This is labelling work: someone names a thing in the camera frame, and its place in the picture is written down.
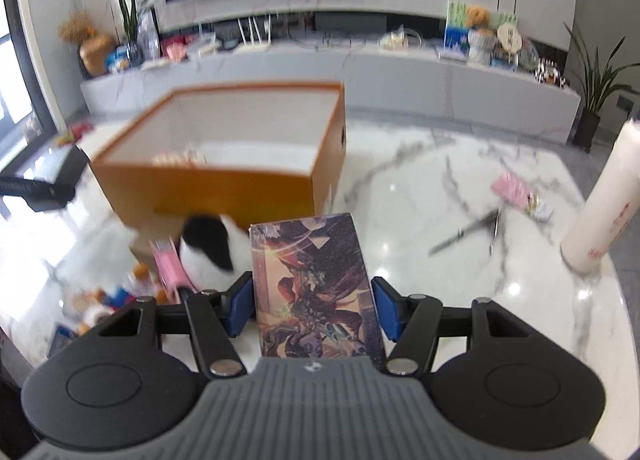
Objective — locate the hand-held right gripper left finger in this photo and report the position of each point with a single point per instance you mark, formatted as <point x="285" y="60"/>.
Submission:
<point x="240" y="302"/>

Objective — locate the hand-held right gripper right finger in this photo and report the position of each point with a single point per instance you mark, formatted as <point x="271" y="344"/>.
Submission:
<point x="387" y="310"/>

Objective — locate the black and white plush toy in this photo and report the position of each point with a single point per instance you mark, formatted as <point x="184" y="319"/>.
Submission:
<point x="210" y="250"/>

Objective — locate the illustrated card box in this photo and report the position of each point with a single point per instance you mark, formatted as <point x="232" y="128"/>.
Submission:
<point x="310" y="290"/>

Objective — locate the orange cardboard box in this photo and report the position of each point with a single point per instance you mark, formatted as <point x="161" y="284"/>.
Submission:
<point x="210" y="190"/>

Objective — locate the red decoration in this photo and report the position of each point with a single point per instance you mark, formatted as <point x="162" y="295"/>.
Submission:
<point x="75" y="132"/>

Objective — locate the pink striped packet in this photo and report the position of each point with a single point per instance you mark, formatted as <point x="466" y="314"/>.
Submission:
<point x="169" y="265"/>

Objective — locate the metal scissors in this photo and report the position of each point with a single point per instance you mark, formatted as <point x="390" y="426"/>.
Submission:
<point x="470" y="230"/>

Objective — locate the heap of small colourful toys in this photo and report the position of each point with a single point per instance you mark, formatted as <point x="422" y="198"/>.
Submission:
<point x="115" y="300"/>

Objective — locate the gold vase with dried flowers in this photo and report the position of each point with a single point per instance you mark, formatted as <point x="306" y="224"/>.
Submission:
<point x="92" y="52"/>

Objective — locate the blue snack packet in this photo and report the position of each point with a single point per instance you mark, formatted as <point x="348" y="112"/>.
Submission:
<point x="117" y="59"/>

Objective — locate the pink flat packet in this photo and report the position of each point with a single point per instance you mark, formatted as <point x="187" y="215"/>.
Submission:
<point x="510" y="190"/>

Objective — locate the snake plant in glass vase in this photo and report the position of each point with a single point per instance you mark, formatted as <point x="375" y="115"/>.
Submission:
<point x="131" y="22"/>

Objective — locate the small colourful packet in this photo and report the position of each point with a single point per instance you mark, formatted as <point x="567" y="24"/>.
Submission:
<point x="539" y="207"/>

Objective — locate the pink box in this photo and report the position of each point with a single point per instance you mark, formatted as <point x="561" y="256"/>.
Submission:
<point x="177" y="48"/>

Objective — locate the white marble tv console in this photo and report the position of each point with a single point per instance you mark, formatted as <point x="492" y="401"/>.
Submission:
<point x="400" y="79"/>

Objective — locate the white router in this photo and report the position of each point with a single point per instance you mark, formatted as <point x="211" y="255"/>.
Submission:
<point x="255" y="34"/>

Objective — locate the white woven pot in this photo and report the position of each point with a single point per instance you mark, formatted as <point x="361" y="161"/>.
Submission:
<point x="481" y="45"/>

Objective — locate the black and white checkered ornaments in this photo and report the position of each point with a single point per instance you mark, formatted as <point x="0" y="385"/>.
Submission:
<point x="550" y="73"/>

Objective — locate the flower painting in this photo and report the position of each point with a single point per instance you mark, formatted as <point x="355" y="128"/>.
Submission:
<point x="456" y="22"/>

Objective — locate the round hand fan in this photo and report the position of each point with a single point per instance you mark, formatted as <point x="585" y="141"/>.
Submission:
<point x="510" y="37"/>

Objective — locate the brown teddy bear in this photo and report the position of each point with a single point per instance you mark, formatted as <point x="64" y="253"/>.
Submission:
<point x="478" y="17"/>

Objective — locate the potted green plant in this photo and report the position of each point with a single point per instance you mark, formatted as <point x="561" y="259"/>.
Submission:
<point x="597" y="84"/>

